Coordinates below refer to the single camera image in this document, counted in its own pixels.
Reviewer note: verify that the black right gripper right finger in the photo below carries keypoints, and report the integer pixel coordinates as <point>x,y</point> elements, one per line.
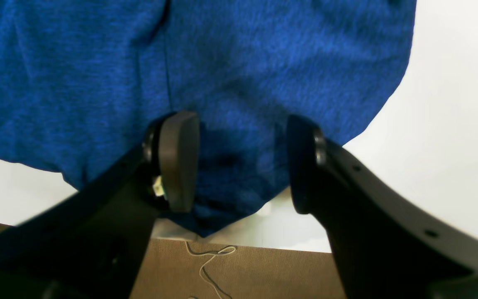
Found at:
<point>384,247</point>

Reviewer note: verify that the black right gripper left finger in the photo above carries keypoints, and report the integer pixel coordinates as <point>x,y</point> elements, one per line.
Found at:
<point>91,245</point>

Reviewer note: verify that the dark blue t-shirt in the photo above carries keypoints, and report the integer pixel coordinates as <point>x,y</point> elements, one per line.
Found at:
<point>81,80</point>

